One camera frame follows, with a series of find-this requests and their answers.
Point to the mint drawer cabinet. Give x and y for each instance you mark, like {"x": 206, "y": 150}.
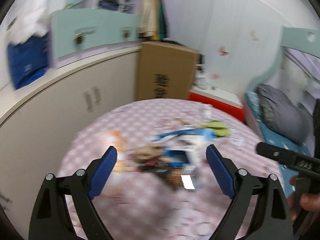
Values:
{"x": 79, "y": 33}

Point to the red storage bench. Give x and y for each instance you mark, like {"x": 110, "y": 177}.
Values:
{"x": 219, "y": 99}

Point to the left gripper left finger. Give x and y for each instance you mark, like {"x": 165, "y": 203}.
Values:
{"x": 50, "y": 218}

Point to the orange blue snack packet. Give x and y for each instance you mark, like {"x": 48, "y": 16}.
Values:
{"x": 183, "y": 178}

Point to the person's right hand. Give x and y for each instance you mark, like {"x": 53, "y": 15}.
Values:
{"x": 309, "y": 202}

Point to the teal candy-print bed mattress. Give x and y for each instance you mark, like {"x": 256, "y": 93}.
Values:
{"x": 254, "y": 120}

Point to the hanging jackets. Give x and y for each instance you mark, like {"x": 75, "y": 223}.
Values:
{"x": 153, "y": 21}

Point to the white plastic bag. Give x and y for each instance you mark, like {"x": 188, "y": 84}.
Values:
{"x": 202, "y": 81}

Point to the blue white sachet strip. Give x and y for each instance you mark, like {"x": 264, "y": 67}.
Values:
{"x": 207, "y": 133}

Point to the green felt leaves toy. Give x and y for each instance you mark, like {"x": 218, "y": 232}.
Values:
{"x": 219, "y": 128}

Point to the grey folded duvet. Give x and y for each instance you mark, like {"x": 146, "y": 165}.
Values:
{"x": 282, "y": 116}

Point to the large cardboard box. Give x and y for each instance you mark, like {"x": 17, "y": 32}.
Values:
{"x": 165, "y": 71}

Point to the white eye drop bottle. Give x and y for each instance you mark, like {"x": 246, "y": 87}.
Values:
{"x": 207, "y": 112}

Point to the blue shopping bag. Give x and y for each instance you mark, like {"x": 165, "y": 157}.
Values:
{"x": 28, "y": 61}

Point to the beige low cupboard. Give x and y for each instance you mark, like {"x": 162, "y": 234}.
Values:
{"x": 39, "y": 121}

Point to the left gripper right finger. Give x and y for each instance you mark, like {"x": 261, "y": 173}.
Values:
{"x": 271, "y": 218}

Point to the pink butterfly wall sticker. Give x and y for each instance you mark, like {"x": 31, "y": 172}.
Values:
{"x": 222, "y": 51}

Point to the blue chip bag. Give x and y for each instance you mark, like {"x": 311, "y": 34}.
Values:
{"x": 177, "y": 158}

